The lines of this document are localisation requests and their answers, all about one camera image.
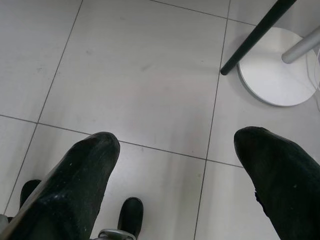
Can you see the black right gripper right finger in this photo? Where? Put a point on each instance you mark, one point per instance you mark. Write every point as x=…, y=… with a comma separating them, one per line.
x=287, y=195

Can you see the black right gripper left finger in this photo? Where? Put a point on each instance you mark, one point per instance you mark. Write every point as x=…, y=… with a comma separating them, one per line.
x=75, y=187

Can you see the dark robot left foot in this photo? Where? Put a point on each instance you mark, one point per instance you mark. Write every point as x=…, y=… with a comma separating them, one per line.
x=28, y=191

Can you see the dark robot foot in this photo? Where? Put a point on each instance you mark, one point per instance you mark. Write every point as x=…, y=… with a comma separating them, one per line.
x=28, y=191
x=131, y=215

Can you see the dark robot right foot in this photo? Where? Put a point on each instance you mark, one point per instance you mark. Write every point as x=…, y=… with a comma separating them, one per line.
x=131, y=215

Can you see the white round stand base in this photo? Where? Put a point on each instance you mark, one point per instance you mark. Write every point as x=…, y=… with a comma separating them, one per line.
x=270, y=82

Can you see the silver stand pole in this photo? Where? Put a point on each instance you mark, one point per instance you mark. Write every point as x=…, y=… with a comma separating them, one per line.
x=302, y=45

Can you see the black slanted table leg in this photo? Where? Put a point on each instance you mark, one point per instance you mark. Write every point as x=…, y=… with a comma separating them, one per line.
x=252, y=37

